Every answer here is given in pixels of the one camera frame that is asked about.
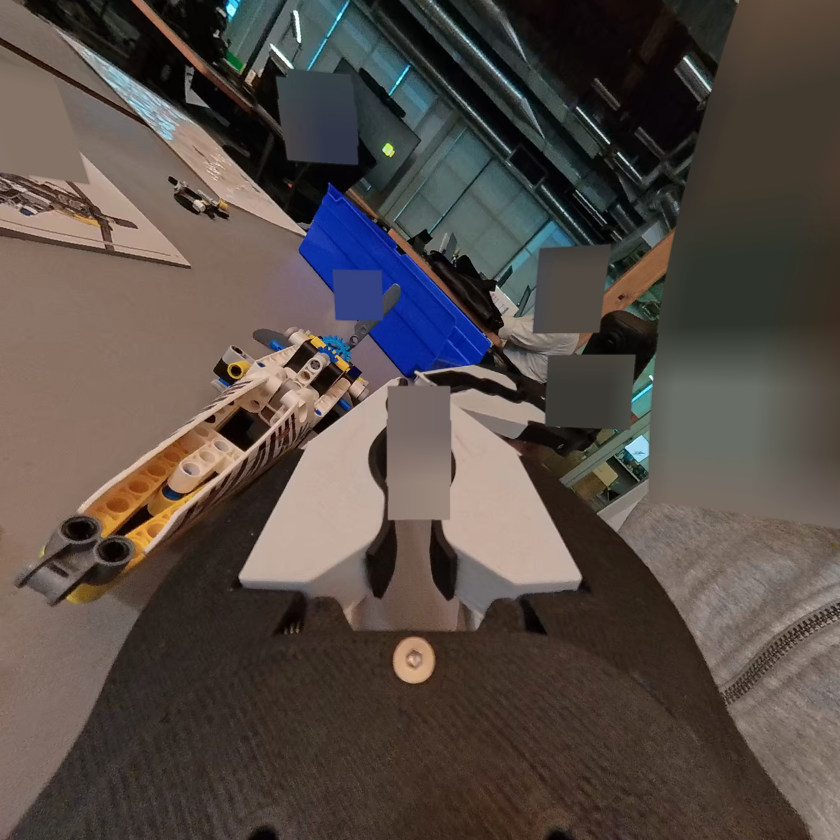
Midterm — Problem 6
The black jacket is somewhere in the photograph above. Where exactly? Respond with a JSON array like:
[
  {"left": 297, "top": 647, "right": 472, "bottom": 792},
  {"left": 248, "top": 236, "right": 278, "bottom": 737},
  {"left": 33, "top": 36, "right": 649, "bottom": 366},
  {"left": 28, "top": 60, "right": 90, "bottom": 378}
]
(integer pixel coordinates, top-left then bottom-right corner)
[{"left": 427, "top": 252, "right": 506, "bottom": 329}]

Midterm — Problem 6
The blue plastic bin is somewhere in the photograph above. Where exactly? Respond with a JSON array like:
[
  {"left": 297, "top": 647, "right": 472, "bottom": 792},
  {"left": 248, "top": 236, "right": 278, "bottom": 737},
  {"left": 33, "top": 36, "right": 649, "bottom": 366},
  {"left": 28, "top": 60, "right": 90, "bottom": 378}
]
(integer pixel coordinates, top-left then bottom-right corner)
[{"left": 298, "top": 182, "right": 492, "bottom": 378}]

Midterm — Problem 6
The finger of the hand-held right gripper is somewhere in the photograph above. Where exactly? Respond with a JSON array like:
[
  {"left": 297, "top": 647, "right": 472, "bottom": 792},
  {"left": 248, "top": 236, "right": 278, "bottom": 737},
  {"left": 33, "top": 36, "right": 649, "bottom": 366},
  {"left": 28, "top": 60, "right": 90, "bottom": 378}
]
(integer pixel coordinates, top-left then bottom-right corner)
[
  {"left": 451, "top": 392, "right": 547, "bottom": 439},
  {"left": 415, "top": 365, "right": 529, "bottom": 403}
]

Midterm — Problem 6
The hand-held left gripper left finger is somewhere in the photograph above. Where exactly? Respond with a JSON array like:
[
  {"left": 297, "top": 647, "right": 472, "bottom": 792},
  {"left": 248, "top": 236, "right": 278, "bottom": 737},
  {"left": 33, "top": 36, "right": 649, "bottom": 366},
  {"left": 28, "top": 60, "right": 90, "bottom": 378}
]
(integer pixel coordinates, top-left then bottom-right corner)
[{"left": 238, "top": 381, "right": 400, "bottom": 629}]

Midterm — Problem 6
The black office chair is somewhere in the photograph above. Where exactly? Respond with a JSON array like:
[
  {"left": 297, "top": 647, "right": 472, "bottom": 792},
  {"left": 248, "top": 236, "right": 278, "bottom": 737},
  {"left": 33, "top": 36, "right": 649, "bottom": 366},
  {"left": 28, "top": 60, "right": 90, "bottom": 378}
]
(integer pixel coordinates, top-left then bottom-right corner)
[{"left": 581, "top": 310, "right": 659, "bottom": 395}]

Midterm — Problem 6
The open instruction booklet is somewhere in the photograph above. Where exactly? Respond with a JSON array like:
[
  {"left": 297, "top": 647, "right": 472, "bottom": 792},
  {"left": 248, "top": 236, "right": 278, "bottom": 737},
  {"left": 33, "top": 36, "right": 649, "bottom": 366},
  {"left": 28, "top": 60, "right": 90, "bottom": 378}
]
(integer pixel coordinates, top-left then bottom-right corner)
[{"left": 0, "top": 154, "right": 191, "bottom": 269}]

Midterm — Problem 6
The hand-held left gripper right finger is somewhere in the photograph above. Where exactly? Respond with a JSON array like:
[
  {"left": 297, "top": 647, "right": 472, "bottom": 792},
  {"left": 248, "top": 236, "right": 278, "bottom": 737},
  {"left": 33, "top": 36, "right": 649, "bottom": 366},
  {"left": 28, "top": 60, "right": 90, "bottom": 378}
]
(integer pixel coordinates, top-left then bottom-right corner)
[{"left": 428, "top": 392, "right": 586, "bottom": 627}]

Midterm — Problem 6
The small cluster of lego parts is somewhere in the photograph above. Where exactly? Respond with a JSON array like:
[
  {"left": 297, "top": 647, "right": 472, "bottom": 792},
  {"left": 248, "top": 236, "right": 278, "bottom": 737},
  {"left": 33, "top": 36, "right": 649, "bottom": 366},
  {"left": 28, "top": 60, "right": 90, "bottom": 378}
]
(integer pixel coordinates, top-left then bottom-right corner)
[{"left": 167, "top": 174, "right": 231, "bottom": 221}]

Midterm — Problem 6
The zebra striped lego helicopter model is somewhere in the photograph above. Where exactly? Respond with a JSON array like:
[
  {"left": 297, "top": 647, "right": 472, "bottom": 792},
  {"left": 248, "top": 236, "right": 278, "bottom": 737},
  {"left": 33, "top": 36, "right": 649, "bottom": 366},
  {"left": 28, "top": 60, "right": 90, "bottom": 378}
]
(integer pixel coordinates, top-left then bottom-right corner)
[{"left": 14, "top": 282, "right": 403, "bottom": 605}]

